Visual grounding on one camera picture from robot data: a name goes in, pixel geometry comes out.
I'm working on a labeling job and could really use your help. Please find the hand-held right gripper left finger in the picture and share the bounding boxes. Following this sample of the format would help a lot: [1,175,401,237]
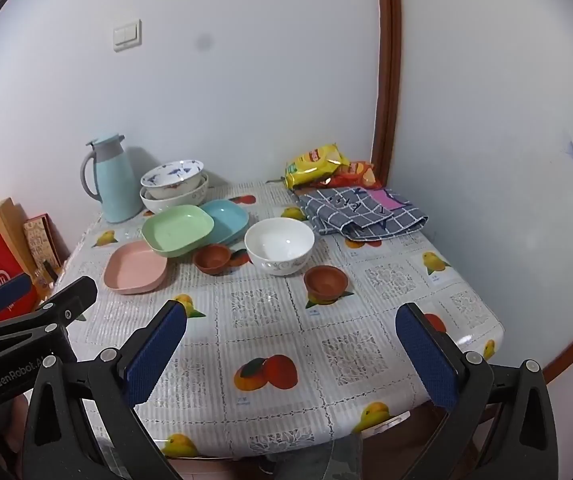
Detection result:
[21,300,190,480]

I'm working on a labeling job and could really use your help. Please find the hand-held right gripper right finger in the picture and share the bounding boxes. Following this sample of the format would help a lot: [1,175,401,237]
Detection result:
[395,302,560,480]

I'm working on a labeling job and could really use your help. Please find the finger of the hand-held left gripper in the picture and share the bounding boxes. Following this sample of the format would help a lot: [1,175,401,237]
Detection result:
[0,276,98,356]
[0,272,42,332]

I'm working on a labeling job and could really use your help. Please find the pink plastic plate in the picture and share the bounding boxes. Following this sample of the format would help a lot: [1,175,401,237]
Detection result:
[103,240,170,295]

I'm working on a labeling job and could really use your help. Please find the brown clay bowl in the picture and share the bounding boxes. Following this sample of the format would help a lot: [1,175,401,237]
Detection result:
[192,244,232,276]
[303,266,348,300]

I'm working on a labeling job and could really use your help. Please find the green plastic plate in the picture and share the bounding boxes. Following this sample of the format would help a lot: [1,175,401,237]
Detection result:
[141,205,215,259]

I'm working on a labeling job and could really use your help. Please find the blue plastic plate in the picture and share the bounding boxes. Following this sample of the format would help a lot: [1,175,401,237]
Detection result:
[200,199,250,247]

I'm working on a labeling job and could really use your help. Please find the white bowl grey floral rim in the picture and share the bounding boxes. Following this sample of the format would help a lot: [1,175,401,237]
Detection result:
[244,218,315,277]

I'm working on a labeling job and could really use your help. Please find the brown patterned box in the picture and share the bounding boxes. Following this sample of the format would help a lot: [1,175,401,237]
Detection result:
[22,214,62,286]

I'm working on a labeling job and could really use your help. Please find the brown paper bag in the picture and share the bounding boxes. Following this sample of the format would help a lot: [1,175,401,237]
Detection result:
[0,198,37,281]

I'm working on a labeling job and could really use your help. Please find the fruit printed tablecloth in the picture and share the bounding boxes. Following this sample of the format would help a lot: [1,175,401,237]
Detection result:
[61,180,505,461]

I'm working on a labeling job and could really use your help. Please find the light blue thermos jug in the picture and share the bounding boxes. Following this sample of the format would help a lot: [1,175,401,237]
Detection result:
[80,134,143,224]

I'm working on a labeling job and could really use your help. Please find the large white bowl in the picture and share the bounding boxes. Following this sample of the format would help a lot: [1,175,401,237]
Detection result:
[140,175,210,216]

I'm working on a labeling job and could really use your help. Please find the grey trousers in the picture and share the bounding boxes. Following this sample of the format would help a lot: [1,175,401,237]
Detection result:
[261,432,367,480]

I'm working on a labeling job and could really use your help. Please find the grey checked cloth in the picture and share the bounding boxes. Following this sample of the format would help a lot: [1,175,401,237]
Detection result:
[297,186,430,242]

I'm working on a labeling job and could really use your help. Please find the pink cloth patch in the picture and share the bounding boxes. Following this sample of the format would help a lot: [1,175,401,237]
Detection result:
[371,189,411,210]

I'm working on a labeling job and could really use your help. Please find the blue crane patterned bowl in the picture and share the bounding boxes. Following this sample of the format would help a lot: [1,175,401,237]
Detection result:
[140,160,205,200]

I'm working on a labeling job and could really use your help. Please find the plain white shallow bowl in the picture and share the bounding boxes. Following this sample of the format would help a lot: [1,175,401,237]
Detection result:
[144,174,208,201]

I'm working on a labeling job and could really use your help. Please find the red snack bag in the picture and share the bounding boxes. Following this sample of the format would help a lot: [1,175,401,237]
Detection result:
[324,160,383,190]

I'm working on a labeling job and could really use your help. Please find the yellow snack bag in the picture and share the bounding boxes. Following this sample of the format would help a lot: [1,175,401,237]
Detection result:
[285,143,350,190]

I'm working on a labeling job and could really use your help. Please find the white wall switch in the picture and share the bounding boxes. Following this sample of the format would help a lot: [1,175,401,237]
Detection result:
[113,18,143,52]

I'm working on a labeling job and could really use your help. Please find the wooden door frame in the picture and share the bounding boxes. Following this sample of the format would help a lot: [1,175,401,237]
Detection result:
[371,0,402,186]

